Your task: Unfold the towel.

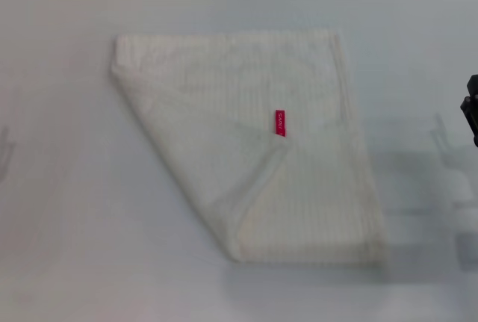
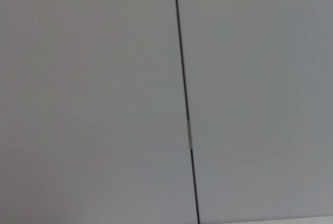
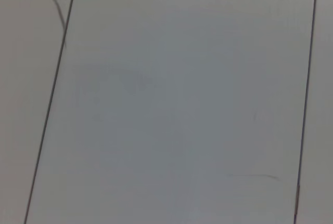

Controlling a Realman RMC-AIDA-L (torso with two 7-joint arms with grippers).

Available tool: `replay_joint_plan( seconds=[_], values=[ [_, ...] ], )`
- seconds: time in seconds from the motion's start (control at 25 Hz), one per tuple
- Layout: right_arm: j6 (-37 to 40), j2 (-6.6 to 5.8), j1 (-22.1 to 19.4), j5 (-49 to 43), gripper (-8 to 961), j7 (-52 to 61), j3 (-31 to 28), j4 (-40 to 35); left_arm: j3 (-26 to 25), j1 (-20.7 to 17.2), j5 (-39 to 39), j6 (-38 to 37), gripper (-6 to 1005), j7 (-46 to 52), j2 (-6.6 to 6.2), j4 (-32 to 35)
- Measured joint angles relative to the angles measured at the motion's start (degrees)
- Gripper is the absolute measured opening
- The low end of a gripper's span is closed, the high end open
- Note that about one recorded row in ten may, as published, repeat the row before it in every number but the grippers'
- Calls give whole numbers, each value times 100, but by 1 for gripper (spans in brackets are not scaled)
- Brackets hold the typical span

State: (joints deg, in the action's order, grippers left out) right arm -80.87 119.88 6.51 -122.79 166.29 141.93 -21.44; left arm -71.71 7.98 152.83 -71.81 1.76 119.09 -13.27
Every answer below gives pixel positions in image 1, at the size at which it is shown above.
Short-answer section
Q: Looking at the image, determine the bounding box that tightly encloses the white towel with red label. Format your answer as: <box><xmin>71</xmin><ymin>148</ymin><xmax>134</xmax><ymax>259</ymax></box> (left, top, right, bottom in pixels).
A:
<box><xmin>111</xmin><ymin>27</ymin><xmax>389</xmax><ymax>265</ymax></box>

